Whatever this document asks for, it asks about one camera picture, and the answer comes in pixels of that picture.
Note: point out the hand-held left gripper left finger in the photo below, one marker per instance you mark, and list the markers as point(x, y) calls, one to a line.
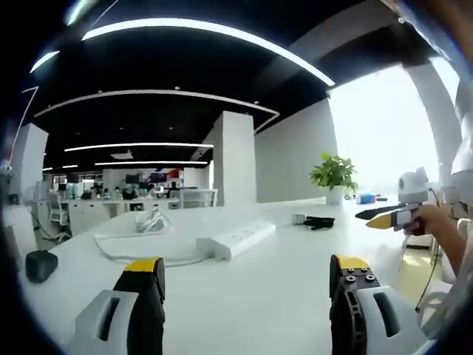
point(125, 314)

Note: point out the row of office desks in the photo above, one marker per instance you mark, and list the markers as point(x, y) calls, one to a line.
point(107, 207)

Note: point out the white power strip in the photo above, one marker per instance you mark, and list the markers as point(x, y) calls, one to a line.
point(236, 236)

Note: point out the black cloth bundle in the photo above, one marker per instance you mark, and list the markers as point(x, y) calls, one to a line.
point(318, 222)

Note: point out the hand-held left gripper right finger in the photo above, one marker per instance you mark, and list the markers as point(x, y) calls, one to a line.
point(354, 314)

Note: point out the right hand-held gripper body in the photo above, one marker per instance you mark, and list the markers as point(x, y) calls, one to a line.
point(414, 192)

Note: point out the person's right hand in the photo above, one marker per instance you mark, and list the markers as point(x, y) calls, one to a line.
point(430, 220)

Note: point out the white desk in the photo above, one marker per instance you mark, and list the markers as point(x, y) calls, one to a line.
point(240, 281)

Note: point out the green potted plant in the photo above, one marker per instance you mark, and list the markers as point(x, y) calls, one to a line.
point(334, 176)

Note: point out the small grey box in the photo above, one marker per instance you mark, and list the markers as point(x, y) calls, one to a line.
point(298, 218)

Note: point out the black computer mouse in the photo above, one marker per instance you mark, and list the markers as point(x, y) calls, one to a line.
point(40, 265)

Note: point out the white office chair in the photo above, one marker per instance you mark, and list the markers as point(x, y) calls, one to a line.
point(55, 211)

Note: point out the blue box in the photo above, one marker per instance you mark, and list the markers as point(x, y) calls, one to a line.
point(366, 198)

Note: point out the white square pillar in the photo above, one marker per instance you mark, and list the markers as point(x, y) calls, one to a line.
point(233, 159)

